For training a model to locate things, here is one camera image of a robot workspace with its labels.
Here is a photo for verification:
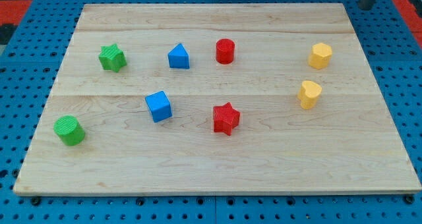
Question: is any yellow heart block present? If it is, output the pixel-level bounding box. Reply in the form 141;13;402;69
297;80;322;109

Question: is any wooden board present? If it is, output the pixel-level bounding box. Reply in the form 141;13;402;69
14;3;421;196

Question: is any red star block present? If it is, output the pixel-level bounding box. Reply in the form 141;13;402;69
213;102;241;136

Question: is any blue cube block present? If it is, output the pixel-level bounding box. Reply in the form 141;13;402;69
145;91;172;123

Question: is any blue triangle block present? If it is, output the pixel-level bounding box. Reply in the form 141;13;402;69
167;43;190;69

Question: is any red cylinder block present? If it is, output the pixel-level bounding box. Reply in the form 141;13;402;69
216;38;235;65

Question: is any green star block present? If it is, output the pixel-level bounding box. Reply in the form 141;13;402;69
98;43;127;72

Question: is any yellow hexagon block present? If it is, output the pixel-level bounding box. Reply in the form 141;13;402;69
307;43;333;69

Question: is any green cylinder block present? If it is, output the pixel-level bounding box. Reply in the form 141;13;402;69
53;115;85;146

